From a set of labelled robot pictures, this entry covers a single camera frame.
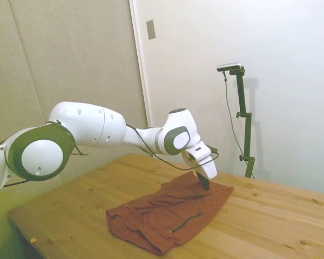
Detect white vertical wall trim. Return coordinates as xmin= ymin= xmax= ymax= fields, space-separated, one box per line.
xmin=129 ymin=0 xmax=155 ymax=159

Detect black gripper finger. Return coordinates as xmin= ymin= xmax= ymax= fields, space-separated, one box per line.
xmin=196 ymin=172 xmax=211 ymax=192

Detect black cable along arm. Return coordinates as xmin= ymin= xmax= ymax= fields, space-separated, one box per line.
xmin=0 ymin=120 xmax=220 ymax=188

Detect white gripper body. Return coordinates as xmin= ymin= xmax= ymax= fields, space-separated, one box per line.
xmin=182 ymin=150 xmax=218 ymax=180

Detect rust orange shorts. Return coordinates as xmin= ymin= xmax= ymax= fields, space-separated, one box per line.
xmin=105 ymin=171 xmax=234 ymax=256

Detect grey wall switch plate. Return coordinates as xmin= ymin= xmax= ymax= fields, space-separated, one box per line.
xmin=146 ymin=19 xmax=157 ymax=40

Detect grey bar camera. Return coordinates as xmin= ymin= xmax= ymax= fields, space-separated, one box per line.
xmin=217 ymin=62 xmax=244 ymax=72

